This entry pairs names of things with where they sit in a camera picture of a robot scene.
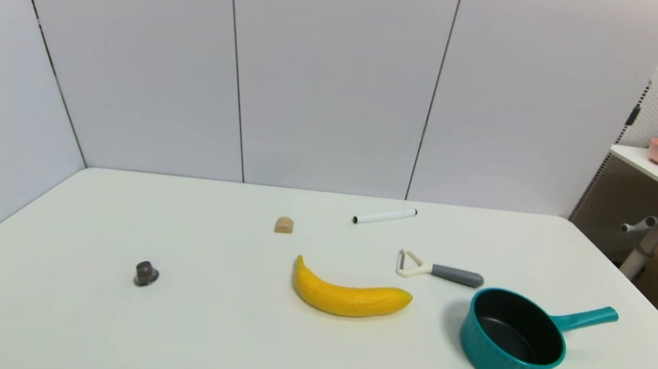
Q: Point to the small tan wooden block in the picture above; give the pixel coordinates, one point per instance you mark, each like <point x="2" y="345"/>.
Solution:
<point x="283" y="225"/>

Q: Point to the white marker with black cap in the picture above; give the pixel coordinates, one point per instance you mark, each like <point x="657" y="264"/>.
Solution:
<point x="384" y="216"/>

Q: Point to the yellow banana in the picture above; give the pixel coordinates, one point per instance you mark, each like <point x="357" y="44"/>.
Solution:
<point x="347" y="298"/>

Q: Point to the small dark grey knob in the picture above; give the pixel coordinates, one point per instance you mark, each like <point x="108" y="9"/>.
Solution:
<point x="146" y="274"/>

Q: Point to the white desk leg with crank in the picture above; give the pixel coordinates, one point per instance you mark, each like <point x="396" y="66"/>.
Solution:
<point x="657" y="234"/>

